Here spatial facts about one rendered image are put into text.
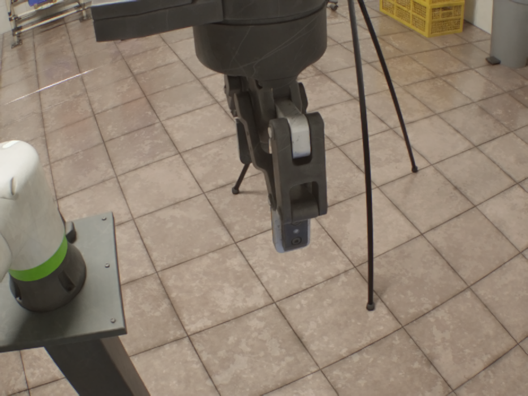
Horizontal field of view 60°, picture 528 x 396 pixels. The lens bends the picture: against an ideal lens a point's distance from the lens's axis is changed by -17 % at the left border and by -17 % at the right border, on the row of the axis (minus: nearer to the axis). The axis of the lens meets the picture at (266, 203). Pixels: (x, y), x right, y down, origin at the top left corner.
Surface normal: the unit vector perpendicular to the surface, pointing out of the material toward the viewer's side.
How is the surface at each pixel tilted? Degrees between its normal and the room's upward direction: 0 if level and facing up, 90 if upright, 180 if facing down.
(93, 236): 0
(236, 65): 90
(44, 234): 90
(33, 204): 89
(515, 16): 93
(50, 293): 69
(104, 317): 0
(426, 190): 0
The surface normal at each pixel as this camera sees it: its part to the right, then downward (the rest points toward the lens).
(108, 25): -0.13, 0.67
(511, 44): -0.41, 0.66
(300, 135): 0.25, 0.54
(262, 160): 0.17, 0.00
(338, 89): -0.05, -0.74
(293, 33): 0.45, 0.58
